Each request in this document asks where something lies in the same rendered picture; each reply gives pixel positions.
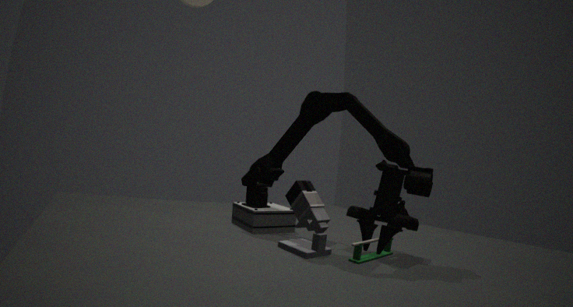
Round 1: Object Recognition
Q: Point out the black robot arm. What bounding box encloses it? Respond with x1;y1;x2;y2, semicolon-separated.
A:
241;91;434;208

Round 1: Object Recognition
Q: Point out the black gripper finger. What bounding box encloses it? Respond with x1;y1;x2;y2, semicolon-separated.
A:
357;219;378;251
376;225;403;255

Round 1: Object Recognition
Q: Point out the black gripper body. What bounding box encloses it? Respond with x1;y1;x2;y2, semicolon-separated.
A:
346;187;419;231

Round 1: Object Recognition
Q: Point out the green cradle stand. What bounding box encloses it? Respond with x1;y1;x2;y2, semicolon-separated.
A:
348;238;393;265

